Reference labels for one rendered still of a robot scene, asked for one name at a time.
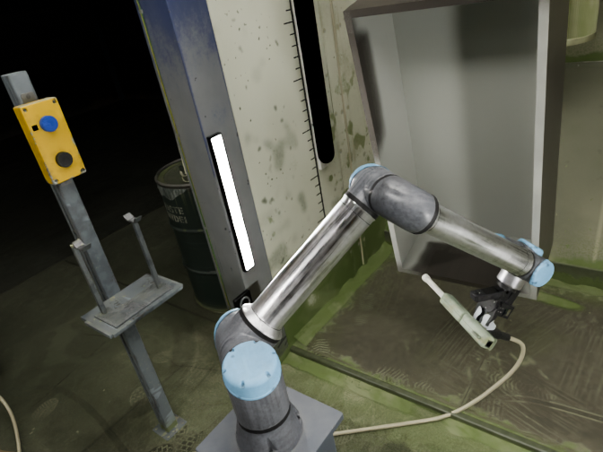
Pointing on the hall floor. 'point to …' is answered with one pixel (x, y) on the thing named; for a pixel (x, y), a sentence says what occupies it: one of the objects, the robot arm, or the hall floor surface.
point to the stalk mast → (100, 270)
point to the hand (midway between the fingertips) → (475, 328)
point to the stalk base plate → (171, 430)
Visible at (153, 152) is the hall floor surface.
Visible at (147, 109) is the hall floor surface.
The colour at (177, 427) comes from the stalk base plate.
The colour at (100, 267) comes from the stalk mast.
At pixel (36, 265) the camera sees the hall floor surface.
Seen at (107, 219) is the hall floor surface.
